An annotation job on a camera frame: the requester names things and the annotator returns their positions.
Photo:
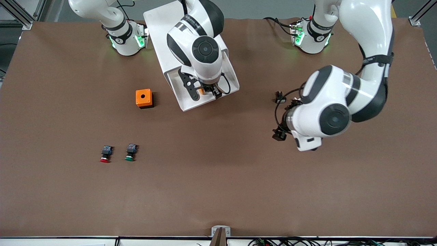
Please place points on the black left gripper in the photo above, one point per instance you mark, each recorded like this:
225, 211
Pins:
284, 119

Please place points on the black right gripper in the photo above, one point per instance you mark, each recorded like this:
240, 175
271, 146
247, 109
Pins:
211, 89

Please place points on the yellow push button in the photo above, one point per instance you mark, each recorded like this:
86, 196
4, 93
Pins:
202, 91

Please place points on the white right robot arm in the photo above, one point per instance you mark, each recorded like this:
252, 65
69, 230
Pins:
201, 51

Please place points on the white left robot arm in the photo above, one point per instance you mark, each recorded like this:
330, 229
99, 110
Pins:
368, 34

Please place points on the green push button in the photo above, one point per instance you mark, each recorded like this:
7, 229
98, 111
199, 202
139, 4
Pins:
131, 149

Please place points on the red push button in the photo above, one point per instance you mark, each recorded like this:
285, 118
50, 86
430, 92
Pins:
106, 150

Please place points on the small black switch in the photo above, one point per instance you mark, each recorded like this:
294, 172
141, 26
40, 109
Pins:
280, 99

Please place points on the orange button enclosure box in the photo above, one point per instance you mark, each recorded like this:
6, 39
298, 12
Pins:
147, 99

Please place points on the grey metal bracket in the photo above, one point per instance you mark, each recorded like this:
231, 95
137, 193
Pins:
214, 232

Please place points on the brown post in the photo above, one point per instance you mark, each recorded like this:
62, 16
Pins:
220, 239

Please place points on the aluminium frame profile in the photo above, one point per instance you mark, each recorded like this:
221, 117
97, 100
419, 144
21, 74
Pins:
414, 21
20, 17

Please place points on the white table edge rail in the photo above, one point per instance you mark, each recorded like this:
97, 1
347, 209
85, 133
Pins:
51, 242

